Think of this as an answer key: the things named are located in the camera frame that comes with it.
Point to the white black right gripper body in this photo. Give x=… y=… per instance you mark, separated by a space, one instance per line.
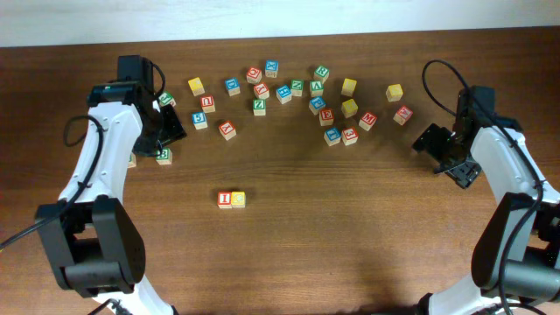
x=458 y=164

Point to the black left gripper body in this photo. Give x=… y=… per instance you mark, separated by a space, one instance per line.
x=167 y=129

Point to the red A block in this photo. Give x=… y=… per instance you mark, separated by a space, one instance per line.
x=402 y=115

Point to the red I block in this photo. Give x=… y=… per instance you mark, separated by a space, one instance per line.
x=224 y=200

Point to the yellow C block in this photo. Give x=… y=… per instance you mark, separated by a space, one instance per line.
x=238 y=199

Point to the green R block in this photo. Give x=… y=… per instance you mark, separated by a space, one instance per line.
x=321 y=74

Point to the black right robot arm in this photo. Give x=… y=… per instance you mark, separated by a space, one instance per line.
x=518 y=253

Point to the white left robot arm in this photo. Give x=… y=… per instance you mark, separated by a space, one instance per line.
x=90 y=242

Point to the green b block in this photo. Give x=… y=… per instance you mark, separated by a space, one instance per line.
x=132 y=161
x=165 y=157

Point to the green J block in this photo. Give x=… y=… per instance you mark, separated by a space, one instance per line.
x=166 y=99

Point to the blue 5 block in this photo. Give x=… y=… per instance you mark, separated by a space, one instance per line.
x=199 y=120

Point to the red U block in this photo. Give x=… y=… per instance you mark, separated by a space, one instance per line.
x=207 y=104

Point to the green B block far left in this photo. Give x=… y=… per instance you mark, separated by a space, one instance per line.
x=132 y=161

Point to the yellow block upper left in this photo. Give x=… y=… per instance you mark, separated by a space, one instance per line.
x=196 y=86

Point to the red K block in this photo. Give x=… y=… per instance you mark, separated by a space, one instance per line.
x=227 y=130

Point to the blue D block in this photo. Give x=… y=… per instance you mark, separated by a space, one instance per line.
x=232 y=86

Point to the yellow block far right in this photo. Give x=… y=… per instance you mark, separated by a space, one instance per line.
x=394 y=92

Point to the red M block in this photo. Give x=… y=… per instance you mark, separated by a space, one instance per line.
x=367 y=121

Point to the green Z block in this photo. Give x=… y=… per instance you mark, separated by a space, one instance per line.
x=259 y=107

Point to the red Y block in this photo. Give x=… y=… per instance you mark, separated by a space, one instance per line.
x=261 y=91

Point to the red 3 block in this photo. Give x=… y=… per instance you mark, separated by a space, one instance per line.
x=349 y=136

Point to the red O block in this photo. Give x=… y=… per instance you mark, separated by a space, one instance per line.
x=254 y=75

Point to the yellow block middle right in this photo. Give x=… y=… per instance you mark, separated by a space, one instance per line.
x=349 y=108

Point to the blue T block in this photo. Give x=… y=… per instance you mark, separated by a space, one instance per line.
x=332 y=136

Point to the yellow block upper right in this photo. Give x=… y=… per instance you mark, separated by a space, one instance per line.
x=348 y=87

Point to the blue X block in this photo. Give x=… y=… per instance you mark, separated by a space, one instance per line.
x=271 y=68

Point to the blue H block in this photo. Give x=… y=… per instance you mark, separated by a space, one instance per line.
x=283 y=94

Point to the red E block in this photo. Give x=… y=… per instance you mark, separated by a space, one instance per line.
x=326 y=117

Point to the green N block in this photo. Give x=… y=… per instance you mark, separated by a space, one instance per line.
x=297 y=87

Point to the blue P block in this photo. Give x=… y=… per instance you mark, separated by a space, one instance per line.
x=316 y=104

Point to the green V block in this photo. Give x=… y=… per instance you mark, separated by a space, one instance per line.
x=316 y=88

